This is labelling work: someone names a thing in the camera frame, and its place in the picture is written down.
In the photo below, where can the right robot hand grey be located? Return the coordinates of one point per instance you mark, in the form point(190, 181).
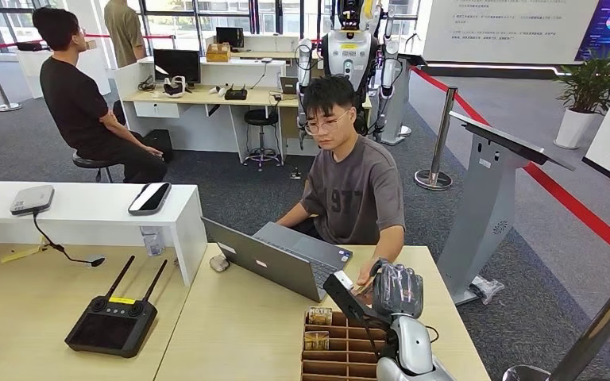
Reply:
point(397, 292)

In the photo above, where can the person's left hand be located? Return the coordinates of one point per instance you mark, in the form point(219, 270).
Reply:
point(368, 271)

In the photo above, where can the person's right forearm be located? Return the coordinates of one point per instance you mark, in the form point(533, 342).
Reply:
point(294, 215)

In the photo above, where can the person's left forearm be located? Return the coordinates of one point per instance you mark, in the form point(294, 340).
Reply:
point(389, 247)

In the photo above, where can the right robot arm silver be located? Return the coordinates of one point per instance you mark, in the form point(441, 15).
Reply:
point(413, 344)

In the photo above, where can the person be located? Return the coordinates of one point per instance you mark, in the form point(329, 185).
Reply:
point(73, 100)
point(355, 194)
point(124, 31)

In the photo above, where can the brown cardboard card holder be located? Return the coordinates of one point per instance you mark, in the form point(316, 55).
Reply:
point(336, 368)

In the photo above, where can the clear plastic bag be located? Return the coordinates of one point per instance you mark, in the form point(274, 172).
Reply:
point(486, 288)

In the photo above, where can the grey kiosk lectern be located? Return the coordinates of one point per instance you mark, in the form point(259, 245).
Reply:
point(481, 210)

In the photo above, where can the beige computer mouse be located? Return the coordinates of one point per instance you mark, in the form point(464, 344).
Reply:
point(219, 263)

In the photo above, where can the black stool with chrome base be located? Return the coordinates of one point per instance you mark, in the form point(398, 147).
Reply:
point(261, 116)

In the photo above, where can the red barrier belt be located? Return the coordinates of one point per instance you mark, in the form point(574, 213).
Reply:
point(573, 205)
point(0, 46)

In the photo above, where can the small grey laptop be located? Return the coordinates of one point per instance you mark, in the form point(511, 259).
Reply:
point(288, 85)

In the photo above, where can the silver humanoid robot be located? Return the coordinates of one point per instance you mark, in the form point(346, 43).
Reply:
point(348, 52)

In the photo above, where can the black router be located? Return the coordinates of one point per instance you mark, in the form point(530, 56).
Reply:
point(235, 94)

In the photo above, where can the white office desk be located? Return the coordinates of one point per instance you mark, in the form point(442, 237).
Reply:
point(205, 121)

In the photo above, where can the black and white phone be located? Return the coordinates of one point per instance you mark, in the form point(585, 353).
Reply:
point(150, 199)

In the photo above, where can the white plant pot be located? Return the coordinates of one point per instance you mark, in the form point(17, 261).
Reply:
point(573, 129)

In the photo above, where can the black bag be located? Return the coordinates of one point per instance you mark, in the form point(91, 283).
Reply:
point(160, 142)

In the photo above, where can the black remote controller with antennas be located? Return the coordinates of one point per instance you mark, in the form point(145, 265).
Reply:
point(110, 328)

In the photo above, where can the yellow wooden box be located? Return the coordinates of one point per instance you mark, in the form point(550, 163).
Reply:
point(218, 53)

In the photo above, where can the white VR headset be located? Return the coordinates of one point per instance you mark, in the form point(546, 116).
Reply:
point(174, 87)

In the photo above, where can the small black monitor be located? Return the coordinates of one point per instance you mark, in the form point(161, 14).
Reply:
point(230, 37)

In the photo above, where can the black computer monitor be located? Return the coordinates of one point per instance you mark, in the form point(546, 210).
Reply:
point(176, 65)

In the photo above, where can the green potted plant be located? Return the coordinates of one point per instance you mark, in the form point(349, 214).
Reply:
point(589, 84)

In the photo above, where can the white desk riser shelf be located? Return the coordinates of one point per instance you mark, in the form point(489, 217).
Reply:
point(89, 210)

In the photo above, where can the white counter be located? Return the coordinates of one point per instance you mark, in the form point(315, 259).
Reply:
point(94, 68)

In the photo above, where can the grey flat device box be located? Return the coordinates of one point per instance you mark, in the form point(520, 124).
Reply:
point(32, 200)

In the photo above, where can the yellow tape strip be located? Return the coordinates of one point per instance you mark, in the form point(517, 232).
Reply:
point(21, 254)

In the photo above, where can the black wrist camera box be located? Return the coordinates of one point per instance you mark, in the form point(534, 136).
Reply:
point(344, 300)

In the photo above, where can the white pedestal stand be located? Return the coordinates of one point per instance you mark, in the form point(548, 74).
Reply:
point(397, 115)

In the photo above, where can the white text wall board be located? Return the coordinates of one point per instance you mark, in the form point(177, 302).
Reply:
point(505, 31)

